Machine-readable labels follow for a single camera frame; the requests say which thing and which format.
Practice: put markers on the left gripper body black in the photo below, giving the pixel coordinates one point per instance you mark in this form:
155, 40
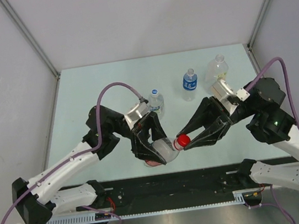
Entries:
144, 124

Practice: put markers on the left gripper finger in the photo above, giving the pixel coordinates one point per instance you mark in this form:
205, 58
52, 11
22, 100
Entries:
155, 126
143, 150

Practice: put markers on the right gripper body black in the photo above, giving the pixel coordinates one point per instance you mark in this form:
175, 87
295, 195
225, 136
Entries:
223, 113

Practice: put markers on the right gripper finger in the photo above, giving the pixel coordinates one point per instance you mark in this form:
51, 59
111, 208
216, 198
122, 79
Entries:
205, 116
214, 131

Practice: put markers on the red cap water bottle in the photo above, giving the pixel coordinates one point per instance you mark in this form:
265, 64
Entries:
168, 148

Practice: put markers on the green label clear bottle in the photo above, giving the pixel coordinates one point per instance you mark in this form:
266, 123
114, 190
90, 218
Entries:
156, 103

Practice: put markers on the blue label Pocari bottle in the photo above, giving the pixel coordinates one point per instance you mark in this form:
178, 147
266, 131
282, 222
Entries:
189, 84

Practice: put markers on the square clear juice bottle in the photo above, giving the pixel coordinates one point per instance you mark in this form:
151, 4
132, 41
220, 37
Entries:
216, 69

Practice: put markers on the red bottle cap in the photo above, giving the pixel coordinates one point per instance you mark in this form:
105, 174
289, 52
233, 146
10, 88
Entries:
183, 140

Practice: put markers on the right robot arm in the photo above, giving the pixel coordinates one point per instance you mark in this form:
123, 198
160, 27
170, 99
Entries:
269, 124

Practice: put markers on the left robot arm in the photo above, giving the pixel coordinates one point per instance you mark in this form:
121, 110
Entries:
36, 200

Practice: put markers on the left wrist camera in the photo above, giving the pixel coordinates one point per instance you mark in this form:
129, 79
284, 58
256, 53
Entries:
136, 113

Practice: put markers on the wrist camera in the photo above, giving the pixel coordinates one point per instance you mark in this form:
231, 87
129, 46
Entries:
227, 96
136, 113

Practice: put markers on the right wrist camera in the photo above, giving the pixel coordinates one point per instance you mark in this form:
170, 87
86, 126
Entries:
227, 96

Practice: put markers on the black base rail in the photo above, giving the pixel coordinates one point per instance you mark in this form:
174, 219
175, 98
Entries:
191, 188

